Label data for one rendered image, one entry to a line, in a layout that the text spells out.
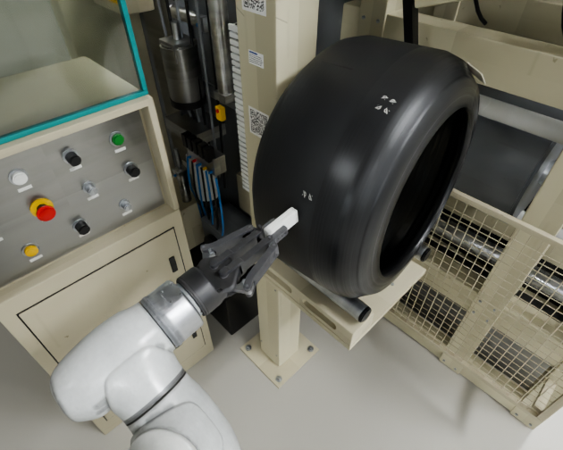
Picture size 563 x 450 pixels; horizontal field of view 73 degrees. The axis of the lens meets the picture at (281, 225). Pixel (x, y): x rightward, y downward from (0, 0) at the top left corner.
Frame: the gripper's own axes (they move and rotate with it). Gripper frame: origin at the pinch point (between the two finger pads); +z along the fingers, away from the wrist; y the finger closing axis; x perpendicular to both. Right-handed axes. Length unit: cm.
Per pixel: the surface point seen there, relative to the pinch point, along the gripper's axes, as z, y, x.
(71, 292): -37, 52, 36
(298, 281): 9.0, 8.3, 38.1
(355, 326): 9.2, -11.2, 38.2
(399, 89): 23.8, -5.4, -16.8
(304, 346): 20, 24, 126
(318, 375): 15, 10, 126
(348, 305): 10.4, -8.1, 33.3
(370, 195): 11.0, -10.5, -5.8
